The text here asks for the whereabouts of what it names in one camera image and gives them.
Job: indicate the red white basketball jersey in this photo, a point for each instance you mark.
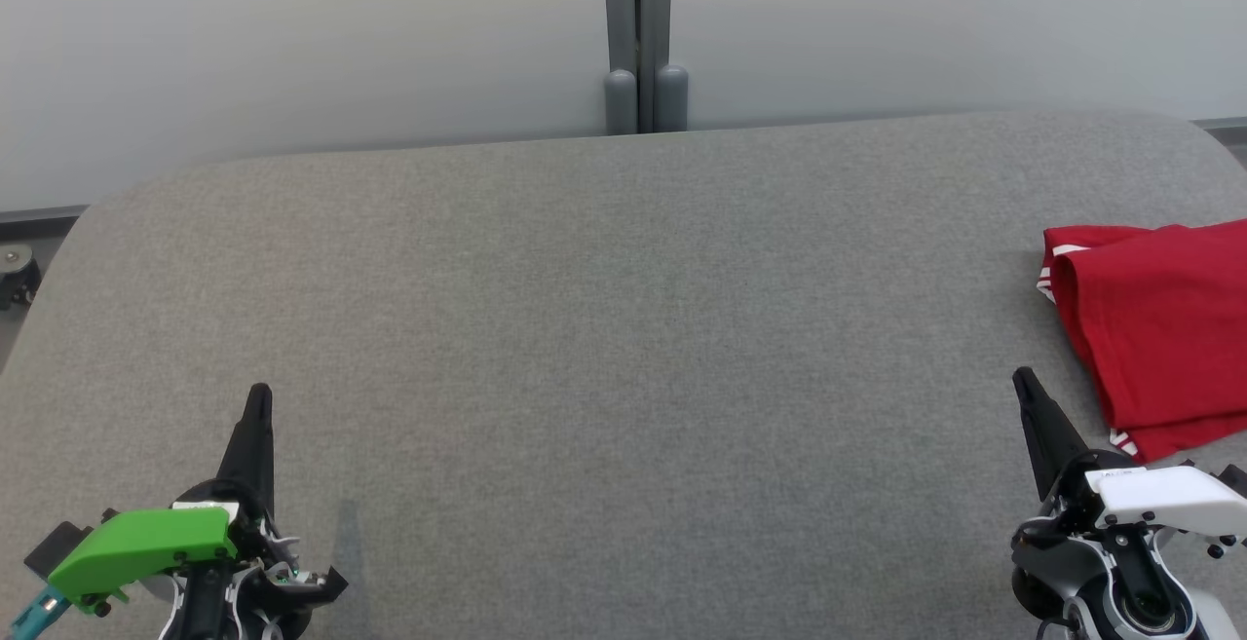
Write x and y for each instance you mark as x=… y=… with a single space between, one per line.
x=1169 y=328

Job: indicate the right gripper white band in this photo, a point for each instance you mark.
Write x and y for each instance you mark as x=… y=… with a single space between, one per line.
x=1169 y=499

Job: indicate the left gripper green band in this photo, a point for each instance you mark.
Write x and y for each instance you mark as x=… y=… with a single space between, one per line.
x=146 y=543

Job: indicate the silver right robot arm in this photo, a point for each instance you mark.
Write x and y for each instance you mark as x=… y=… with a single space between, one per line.
x=1130 y=572

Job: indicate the black caster wheel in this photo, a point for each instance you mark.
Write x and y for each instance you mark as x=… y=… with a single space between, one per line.
x=18 y=275

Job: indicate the grey partition post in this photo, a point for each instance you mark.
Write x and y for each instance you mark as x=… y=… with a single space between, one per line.
x=620 y=36
x=662 y=36

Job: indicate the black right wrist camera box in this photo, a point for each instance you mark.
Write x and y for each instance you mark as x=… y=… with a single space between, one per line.
x=1237 y=479

